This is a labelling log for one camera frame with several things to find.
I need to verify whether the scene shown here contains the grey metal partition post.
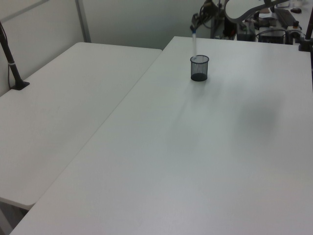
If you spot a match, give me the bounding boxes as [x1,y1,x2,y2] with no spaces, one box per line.
[75,0,92,44]

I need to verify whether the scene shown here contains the emergency stop button box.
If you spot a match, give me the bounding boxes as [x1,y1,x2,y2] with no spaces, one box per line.
[287,21,304,39]

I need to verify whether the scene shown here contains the black pole with white tie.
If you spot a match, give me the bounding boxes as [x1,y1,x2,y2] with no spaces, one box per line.
[0,21,31,92]

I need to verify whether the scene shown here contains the black equipment box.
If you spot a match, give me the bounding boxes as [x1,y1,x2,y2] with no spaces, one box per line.
[236,23,256,41]

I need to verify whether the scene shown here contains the white adjacent table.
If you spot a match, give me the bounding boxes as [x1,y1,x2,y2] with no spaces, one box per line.
[0,42,163,209]

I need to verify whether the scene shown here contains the grey control box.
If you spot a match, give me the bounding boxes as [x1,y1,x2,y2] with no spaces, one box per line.
[258,27,287,44]

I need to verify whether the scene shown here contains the black mesh pen cup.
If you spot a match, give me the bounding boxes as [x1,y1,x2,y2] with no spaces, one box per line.
[190,54,210,82]

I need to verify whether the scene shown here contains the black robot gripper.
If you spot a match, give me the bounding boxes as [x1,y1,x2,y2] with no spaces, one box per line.
[190,0,222,31]

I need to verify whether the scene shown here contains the black pole with table clamp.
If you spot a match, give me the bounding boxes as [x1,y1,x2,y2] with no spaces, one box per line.
[297,14,313,52]

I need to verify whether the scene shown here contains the white marker with blue cap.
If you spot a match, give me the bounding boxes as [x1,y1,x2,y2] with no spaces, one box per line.
[191,28,198,60]

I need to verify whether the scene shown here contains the black keyboard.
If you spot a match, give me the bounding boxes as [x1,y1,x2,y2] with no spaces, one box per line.
[275,8,297,28]

